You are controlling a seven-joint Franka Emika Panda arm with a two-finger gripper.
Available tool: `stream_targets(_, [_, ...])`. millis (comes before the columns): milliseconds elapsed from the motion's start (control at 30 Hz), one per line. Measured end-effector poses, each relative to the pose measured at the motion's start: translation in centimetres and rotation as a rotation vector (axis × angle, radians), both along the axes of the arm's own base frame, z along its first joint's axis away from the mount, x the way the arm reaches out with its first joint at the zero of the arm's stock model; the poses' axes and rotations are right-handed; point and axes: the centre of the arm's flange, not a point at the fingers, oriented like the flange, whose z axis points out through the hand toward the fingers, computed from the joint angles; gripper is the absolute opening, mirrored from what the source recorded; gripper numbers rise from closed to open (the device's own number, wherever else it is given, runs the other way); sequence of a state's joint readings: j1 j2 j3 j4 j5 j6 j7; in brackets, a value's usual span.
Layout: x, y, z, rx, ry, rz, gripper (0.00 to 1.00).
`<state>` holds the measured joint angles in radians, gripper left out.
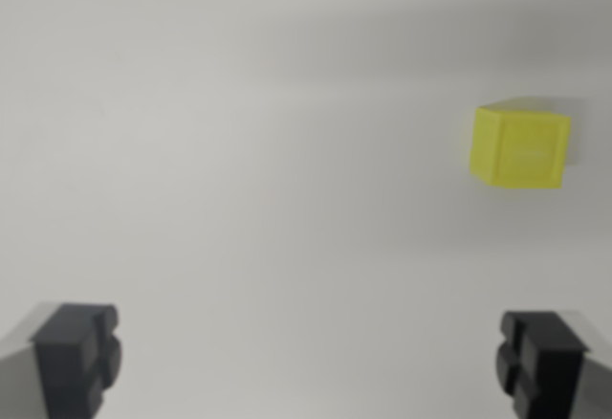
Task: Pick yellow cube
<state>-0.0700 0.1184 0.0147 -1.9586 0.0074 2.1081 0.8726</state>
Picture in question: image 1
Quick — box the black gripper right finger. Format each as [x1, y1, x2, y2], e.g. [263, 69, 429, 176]
[494, 310, 612, 419]

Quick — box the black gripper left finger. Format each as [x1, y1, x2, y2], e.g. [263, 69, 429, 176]
[0, 301, 123, 419]

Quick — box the yellow cube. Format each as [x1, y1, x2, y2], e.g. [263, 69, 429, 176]
[468, 97, 573, 190]

